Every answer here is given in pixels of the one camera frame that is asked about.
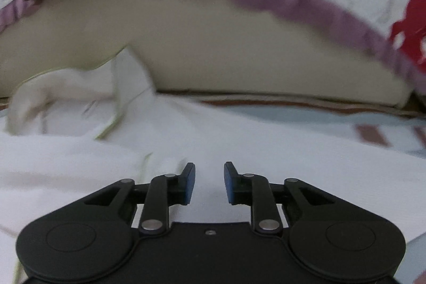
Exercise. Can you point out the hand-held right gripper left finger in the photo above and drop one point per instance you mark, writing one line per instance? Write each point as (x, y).
(189, 184)

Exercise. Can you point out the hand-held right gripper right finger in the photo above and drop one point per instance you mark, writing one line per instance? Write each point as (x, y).
(228, 184)

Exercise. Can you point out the white knit garment green trim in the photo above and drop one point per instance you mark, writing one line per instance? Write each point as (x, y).
(100, 151)

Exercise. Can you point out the beige mattress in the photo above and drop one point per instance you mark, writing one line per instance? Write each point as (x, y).
(216, 54)

